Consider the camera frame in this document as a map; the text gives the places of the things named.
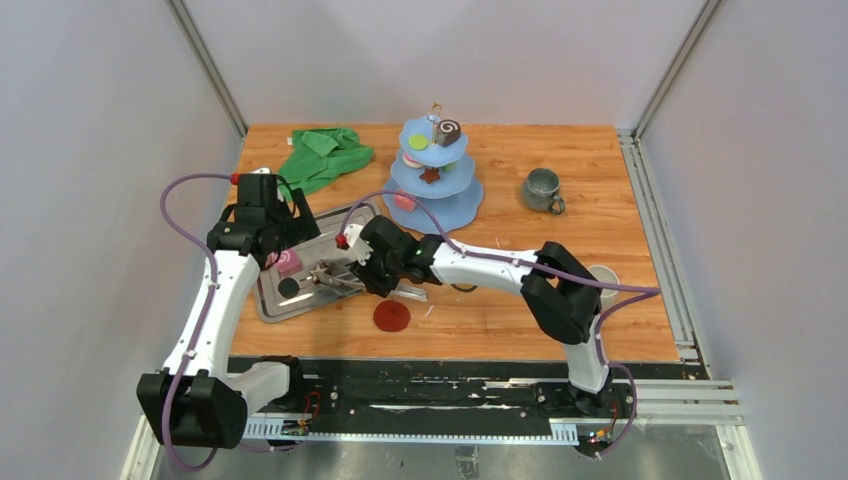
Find pink swirl roll cake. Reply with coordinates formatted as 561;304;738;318
274;248;303;277

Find white star cookie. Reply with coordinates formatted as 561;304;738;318
312;263;334;283

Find steel rectangular tray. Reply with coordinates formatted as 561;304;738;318
253;200;382;324

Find steel serving tongs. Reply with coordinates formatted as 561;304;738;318
307;260;428;302

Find black round cookie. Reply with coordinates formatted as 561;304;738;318
277;277;300;299

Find brown star cookie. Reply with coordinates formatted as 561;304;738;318
419;167;441;185

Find pink frosted donut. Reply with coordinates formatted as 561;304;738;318
402;153;424;169

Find green macaron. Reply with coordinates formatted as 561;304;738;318
407;134;430;151

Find dark chocolate swirl roll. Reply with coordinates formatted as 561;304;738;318
432;119;462;147

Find salmon swirl roll cake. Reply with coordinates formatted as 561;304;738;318
393;191;418;212

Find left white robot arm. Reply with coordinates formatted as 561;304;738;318
136;169;320;451

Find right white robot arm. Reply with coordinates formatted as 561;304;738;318
335;216;612;417

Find red round coaster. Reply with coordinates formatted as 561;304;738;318
372;300;411;333

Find green cloth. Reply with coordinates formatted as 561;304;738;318
278;127;375;195

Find yellow black round coaster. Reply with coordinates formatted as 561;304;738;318
450;284;478;293

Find blue three-tier cake stand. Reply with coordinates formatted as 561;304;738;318
383;103;484;234

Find grey ceramic mug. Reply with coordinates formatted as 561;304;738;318
520;168;565;215

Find white ceramic cup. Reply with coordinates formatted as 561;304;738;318
588;265;619;311

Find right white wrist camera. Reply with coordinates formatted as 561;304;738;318
343;223;374;266

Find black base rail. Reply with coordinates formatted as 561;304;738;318
148;357;670;458

